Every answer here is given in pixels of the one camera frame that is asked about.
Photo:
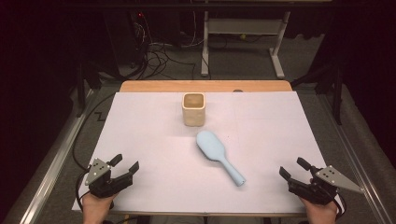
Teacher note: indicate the light blue hairbrush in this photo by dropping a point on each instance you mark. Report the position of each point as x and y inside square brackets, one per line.
[209, 143]

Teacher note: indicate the aluminium floor rail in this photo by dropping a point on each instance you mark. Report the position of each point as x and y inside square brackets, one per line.
[355, 161]
[53, 165]

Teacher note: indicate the black metal stand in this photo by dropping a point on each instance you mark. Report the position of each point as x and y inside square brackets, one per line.
[81, 90]
[337, 96]

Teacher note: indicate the person's left hand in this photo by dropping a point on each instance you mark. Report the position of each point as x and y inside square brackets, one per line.
[96, 208]

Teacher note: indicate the wooden table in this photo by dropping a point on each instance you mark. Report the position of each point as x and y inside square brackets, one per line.
[205, 86]

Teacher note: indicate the white metal desk frame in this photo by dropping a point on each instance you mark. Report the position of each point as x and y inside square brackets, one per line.
[246, 26]

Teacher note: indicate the beige square cup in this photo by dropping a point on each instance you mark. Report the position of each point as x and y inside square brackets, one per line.
[193, 116]

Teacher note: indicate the small yellow ball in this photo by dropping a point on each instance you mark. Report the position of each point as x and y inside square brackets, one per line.
[243, 36]

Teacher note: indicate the person's right hand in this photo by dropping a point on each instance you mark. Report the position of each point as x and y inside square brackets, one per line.
[320, 214]

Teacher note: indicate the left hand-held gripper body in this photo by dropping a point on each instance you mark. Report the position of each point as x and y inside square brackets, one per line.
[102, 183]

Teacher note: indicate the white sheet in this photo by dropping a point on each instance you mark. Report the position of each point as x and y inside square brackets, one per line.
[155, 149]

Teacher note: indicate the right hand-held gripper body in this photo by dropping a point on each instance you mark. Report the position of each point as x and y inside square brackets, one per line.
[314, 191]

